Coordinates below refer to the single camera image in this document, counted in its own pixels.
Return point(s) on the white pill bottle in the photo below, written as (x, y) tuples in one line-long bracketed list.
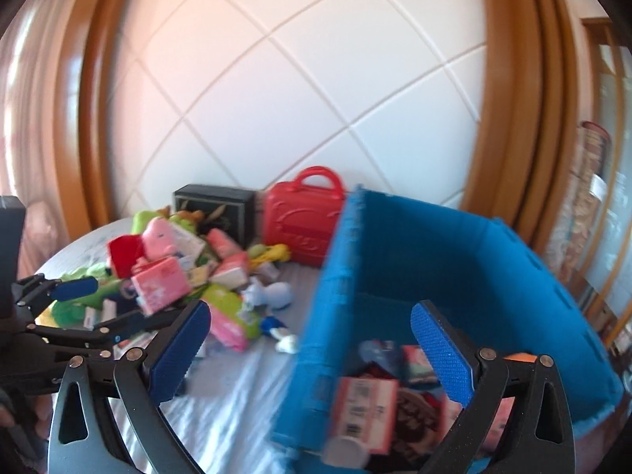
[(343, 451)]

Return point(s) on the pink tissue pack with barcode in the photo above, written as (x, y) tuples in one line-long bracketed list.
[(364, 412)]

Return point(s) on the pink green wet wipes pack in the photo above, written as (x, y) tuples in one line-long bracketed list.
[(231, 324)]

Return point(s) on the blue knit pouch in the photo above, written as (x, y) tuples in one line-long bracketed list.
[(272, 327)]

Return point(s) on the rolled floral carpet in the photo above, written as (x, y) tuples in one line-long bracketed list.
[(580, 205)]

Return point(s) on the grey fluffy plush toy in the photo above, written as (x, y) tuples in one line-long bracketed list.
[(385, 354)]

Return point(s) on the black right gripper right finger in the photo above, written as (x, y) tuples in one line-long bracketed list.
[(538, 437)]

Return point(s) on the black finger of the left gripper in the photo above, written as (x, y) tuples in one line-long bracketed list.
[(39, 291), (105, 335)]

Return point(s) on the green yellow dinosaur plush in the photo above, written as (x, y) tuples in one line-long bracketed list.
[(72, 312)]

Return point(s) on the blue plastic storage crate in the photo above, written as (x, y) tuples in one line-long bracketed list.
[(390, 253)]

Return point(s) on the white blue duck toy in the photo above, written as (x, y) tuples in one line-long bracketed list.
[(277, 295)]

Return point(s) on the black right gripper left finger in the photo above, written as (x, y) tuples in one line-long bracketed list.
[(84, 436)]

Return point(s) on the white bunny plush keychain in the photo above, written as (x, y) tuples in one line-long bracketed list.
[(286, 341)]

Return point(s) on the yellow plush toy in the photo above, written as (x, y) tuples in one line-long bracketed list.
[(260, 254)]

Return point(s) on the maroon knit hat red stars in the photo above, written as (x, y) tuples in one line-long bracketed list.
[(416, 424)]

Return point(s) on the black gift box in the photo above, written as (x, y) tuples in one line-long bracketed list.
[(230, 209)]

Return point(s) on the red plastic toy suitcase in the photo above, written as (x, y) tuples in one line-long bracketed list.
[(302, 214)]

